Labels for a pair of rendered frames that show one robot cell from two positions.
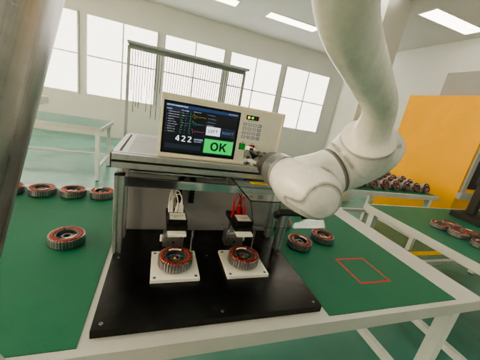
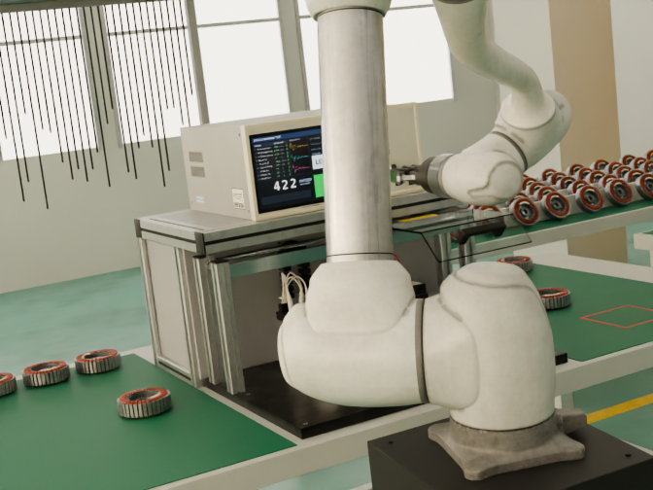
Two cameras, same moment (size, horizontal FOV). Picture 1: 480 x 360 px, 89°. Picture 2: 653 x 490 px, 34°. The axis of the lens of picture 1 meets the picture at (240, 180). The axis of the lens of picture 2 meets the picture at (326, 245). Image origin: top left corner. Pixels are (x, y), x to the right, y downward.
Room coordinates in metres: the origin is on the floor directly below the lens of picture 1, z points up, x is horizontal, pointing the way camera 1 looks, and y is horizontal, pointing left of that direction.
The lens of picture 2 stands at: (-1.49, 0.44, 1.42)
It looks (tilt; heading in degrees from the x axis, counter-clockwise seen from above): 9 degrees down; 353
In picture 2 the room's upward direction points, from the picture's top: 7 degrees counter-clockwise
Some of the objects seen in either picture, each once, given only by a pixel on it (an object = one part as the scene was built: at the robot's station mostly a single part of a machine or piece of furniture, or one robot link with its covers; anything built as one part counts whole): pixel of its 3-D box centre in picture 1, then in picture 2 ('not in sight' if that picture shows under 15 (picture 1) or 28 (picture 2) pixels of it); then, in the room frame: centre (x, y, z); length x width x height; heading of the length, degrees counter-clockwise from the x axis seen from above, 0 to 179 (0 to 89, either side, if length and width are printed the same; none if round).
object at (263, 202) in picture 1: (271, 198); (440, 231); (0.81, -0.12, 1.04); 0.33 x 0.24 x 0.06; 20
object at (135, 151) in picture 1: (206, 156); (300, 210); (1.04, 0.16, 1.09); 0.68 x 0.44 x 0.05; 110
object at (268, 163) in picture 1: (281, 172); (451, 176); (0.58, -0.10, 1.18); 0.09 x 0.06 x 0.09; 110
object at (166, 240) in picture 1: (173, 236); not in sight; (0.83, 0.21, 0.80); 0.08 x 0.05 x 0.06; 110
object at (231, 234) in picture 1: (232, 236); not in sight; (0.92, -0.01, 0.80); 0.08 x 0.05 x 0.06; 110
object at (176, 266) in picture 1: (175, 258); not in sight; (0.70, 0.16, 0.80); 0.11 x 0.11 x 0.04
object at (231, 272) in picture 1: (242, 263); not in sight; (0.78, -0.06, 0.78); 0.15 x 0.15 x 0.01; 20
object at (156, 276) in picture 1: (174, 265); not in sight; (0.70, 0.16, 0.78); 0.15 x 0.15 x 0.01; 20
